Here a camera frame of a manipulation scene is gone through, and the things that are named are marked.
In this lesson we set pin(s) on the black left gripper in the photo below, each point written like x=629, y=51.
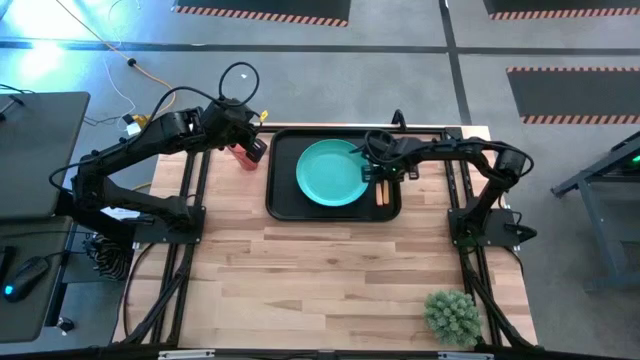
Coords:
x=235, y=132

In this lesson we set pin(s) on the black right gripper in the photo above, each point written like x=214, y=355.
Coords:
x=400, y=155

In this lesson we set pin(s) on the red translucent cup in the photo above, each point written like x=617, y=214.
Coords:
x=240, y=160

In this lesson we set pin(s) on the teal round plate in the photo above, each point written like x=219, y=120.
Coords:
x=327, y=172

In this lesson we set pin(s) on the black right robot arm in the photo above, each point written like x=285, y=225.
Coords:
x=450, y=147

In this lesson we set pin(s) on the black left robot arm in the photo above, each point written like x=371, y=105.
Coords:
x=125, y=147

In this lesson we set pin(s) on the black plastic tray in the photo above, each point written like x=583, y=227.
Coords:
x=285, y=200

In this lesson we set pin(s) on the small yellow tag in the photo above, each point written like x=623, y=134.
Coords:
x=264, y=115

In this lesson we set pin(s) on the black curved hook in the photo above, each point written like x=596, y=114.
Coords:
x=398, y=122

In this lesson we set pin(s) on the white power adapter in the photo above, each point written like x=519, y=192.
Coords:
x=132, y=129

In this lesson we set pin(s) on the black mat with striped edge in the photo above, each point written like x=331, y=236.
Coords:
x=260, y=5
x=560, y=5
x=575, y=95

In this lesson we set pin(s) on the white paper label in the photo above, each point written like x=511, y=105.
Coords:
x=117, y=214

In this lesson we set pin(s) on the green plant in grey pot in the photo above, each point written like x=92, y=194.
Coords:
x=452, y=317

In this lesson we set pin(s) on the dark grey desk panel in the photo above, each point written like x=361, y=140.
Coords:
x=40, y=150

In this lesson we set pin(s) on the grey metal stand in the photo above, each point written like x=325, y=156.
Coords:
x=602, y=225

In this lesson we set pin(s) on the black caster wheel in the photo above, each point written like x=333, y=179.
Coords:
x=66, y=325

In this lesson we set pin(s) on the black computer mouse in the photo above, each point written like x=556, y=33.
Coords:
x=25, y=277

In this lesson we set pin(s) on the black desk surface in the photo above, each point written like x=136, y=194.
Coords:
x=30, y=320

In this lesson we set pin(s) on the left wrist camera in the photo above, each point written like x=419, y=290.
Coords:
x=234, y=109

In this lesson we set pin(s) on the black aluminium table frame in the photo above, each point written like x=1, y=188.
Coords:
x=197, y=175

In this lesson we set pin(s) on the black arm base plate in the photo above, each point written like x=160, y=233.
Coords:
x=500, y=220
x=150, y=232

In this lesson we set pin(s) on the silver metal bracket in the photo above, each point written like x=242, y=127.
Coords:
x=465, y=356
x=185, y=354

